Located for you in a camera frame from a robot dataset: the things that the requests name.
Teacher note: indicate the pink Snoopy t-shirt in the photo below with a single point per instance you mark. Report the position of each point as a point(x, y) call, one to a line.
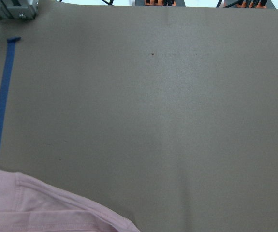
point(30, 205)

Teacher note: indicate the aluminium frame post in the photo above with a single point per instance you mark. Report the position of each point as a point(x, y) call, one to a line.
point(18, 9)

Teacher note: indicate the grey usb hub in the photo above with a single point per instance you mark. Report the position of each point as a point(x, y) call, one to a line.
point(159, 3)
point(256, 4)

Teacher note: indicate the grey USB hub right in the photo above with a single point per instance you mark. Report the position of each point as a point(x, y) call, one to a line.
point(256, 4)

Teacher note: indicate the grey USB hub left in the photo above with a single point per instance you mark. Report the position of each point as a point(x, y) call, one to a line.
point(159, 3)

